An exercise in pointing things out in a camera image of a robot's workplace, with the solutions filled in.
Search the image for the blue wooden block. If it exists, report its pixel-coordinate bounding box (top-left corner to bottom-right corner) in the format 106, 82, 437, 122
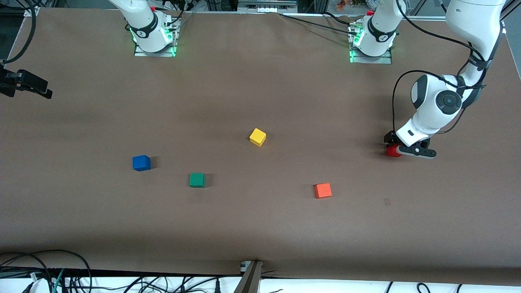
132, 155, 151, 172

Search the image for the short black table cable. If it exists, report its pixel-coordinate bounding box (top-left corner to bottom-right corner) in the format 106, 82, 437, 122
322, 11, 352, 26

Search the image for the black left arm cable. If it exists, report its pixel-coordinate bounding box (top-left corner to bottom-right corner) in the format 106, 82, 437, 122
392, 0, 503, 135

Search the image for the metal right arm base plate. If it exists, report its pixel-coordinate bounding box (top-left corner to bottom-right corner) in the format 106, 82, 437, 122
134, 40, 177, 57

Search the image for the black looped floor cable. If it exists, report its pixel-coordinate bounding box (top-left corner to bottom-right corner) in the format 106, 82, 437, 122
0, 249, 92, 293

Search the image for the yellow wooden block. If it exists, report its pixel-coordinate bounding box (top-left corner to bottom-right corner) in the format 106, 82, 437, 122
249, 128, 267, 147

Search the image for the grey metal camera mount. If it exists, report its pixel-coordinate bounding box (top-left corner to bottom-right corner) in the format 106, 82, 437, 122
234, 260, 263, 293

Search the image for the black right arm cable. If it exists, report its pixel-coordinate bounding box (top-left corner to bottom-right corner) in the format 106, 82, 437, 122
2, 4, 37, 64

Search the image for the long black table cable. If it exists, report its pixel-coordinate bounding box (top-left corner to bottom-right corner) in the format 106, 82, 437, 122
279, 12, 359, 35

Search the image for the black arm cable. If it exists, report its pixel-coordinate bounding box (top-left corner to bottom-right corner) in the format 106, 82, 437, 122
392, 0, 503, 135
2, 4, 37, 64

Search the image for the teal floor cable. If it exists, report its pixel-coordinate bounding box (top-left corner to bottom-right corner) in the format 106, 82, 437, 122
51, 269, 66, 293

